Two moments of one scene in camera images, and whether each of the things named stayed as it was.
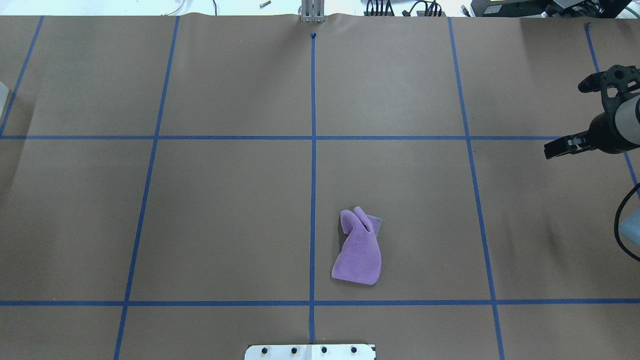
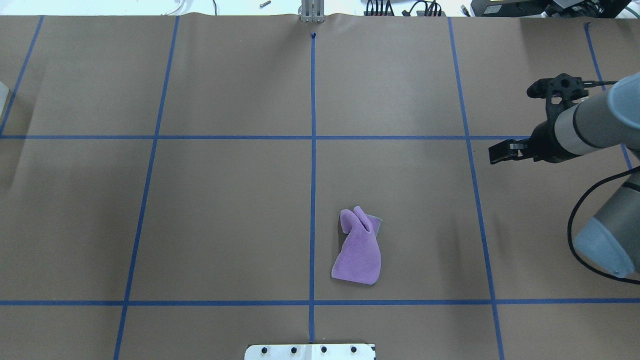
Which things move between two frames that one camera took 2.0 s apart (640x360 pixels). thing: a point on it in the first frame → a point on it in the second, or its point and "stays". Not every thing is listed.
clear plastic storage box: x=4 y=91 stays
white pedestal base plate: x=311 y=352 stays
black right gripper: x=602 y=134 → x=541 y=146
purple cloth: x=360 y=258 stays
